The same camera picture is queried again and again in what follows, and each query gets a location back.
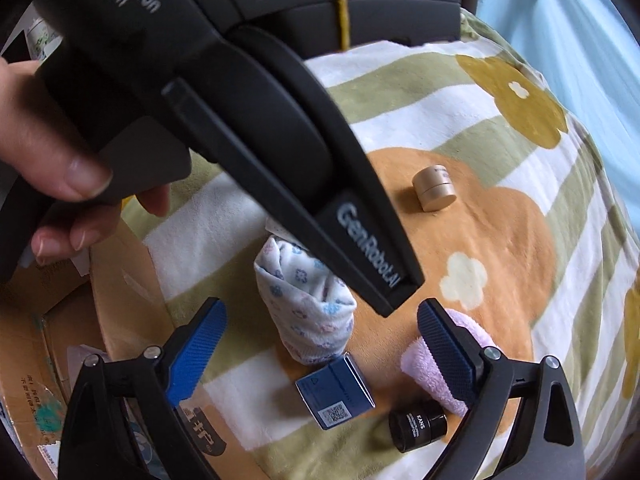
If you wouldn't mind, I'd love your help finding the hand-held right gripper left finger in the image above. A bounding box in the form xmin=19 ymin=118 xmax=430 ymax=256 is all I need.
xmin=59 ymin=297 xmax=227 ymax=480

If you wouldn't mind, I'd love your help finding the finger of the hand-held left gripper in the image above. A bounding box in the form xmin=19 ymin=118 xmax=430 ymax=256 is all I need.
xmin=164 ymin=79 xmax=427 ymax=318

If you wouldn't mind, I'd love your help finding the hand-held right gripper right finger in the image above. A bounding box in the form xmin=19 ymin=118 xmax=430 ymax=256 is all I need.
xmin=416 ymin=298 xmax=587 ymax=480

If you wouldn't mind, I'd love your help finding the person's left hand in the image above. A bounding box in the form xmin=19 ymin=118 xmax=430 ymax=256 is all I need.
xmin=0 ymin=55 xmax=171 ymax=267

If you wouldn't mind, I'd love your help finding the pink folded towel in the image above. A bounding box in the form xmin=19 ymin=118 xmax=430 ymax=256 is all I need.
xmin=400 ymin=308 xmax=499 ymax=417

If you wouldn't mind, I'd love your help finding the small black jar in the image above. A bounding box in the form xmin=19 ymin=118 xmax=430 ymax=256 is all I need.
xmin=388 ymin=398 xmax=448 ymax=455

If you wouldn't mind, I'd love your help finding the white floral cloth roll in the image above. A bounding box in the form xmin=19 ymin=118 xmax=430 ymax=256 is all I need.
xmin=253 ymin=236 xmax=358 ymax=367

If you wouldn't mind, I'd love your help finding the white printed paper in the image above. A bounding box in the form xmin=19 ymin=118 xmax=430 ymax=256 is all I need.
xmin=0 ymin=2 xmax=67 ymax=63

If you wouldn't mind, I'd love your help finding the gold cylindrical jar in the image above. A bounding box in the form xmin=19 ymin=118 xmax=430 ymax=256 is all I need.
xmin=411 ymin=164 xmax=459 ymax=213

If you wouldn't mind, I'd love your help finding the small blue box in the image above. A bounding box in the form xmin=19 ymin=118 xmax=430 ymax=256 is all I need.
xmin=295 ymin=353 xmax=376 ymax=431

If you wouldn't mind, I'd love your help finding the striped flower printed blanket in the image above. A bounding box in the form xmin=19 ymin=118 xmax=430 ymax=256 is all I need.
xmin=119 ymin=9 xmax=640 ymax=480

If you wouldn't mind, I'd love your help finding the brown cardboard box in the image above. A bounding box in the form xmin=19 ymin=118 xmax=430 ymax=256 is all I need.
xmin=0 ymin=227 xmax=228 ymax=480

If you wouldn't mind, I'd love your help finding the dark grey case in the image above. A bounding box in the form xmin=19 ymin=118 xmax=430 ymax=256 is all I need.
xmin=210 ymin=0 xmax=462 ymax=55

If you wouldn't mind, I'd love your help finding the light blue sheet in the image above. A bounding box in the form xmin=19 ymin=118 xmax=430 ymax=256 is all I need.
xmin=474 ymin=0 xmax=640 ymax=223

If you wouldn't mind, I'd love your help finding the yellow cord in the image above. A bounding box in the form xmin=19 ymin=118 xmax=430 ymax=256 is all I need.
xmin=330 ymin=0 xmax=352 ymax=52

